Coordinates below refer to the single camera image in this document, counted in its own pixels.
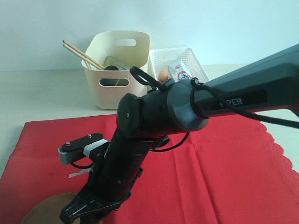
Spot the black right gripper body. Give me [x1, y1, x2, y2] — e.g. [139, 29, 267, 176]
[59, 168, 143, 224]

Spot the brown wooden plate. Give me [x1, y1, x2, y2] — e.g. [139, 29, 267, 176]
[21, 193, 76, 224]

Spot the stainless steel cup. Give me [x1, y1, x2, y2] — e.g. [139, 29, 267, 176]
[99, 65, 129, 87]

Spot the red tablecloth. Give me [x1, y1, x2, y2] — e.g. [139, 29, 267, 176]
[0, 115, 299, 224]

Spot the brown egg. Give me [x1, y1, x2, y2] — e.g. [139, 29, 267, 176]
[158, 69, 169, 83]

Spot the white red milk carton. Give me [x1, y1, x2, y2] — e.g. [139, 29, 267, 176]
[168, 60, 192, 82]

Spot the wooden chopstick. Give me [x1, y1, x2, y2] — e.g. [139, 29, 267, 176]
[63, 40, 104, 68]
[63, 44, 104, 70]

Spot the steel table knife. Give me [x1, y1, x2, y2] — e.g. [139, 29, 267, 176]
[104, 56, 130, 70]

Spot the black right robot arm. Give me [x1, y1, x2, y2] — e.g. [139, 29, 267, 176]
[58, 45, 299, 224]

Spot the cream plastic storage bin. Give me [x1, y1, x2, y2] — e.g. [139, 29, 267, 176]
[81, 31, 150, 110]

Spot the white perforated plastic basket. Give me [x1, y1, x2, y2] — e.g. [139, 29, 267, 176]
[148, 47, 209, 83]

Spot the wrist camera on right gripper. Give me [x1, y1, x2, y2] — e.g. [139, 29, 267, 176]
[58, 133, 109, 165]

